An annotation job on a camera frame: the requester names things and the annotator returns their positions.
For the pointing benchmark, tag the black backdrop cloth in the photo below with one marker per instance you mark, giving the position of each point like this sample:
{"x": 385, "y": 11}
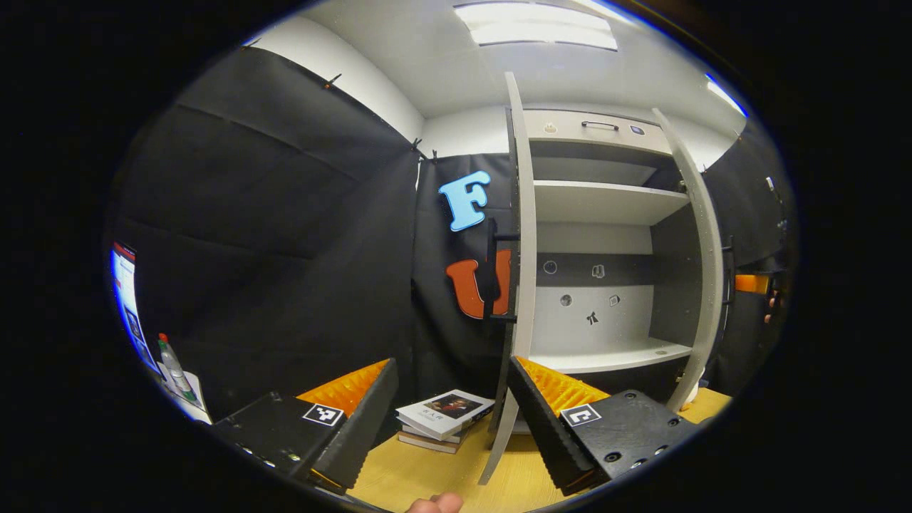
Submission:
{"x": 285, "y": 249}

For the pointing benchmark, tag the large ceiling light panel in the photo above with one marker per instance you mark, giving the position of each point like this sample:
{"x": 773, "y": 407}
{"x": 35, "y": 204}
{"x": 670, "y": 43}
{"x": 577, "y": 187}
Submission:
{"x": 534, "y": 25}

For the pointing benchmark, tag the grey cabinet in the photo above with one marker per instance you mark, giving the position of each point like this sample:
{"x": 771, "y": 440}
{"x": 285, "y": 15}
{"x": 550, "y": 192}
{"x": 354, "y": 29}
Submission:
{"x": 605, "y": 203}

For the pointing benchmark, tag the grey cabinet door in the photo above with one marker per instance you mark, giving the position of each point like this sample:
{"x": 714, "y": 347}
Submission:
{"x": 526, "y": 249}
{"x": 709, "y": 271}

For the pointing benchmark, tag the white cover book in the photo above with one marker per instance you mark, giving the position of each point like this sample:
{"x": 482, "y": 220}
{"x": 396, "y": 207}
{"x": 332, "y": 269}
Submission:
{"x": 445, "y": 410}

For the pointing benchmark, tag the white paper card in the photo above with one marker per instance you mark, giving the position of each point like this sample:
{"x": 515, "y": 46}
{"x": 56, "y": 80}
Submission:
{"x": 196, "y": 407}

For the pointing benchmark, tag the computer monitor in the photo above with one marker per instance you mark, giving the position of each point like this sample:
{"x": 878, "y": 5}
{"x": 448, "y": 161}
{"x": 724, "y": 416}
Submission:
{"x": 125, "y": 299}

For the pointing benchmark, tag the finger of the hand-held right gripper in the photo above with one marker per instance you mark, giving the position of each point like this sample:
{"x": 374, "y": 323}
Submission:
{"x": 752, "y": 283}

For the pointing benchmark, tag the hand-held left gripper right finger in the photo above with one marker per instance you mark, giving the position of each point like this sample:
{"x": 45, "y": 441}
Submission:
{"x": 541, "y": 420}

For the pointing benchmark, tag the spray bottle red cap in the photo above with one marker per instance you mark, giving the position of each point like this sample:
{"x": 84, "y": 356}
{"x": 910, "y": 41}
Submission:
{"x": 173, "y": 367}

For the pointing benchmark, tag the small ceiling light panel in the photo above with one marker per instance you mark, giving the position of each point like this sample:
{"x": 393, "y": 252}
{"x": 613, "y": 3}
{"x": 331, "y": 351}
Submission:
{"x": 723, "y": 94}

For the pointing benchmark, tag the brown edged book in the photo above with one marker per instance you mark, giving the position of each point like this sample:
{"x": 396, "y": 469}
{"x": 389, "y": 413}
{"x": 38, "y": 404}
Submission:
{"x": 427, "y": 443}

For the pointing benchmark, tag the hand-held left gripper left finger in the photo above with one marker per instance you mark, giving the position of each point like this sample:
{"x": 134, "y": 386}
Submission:
{"x": 363, "y": 427}

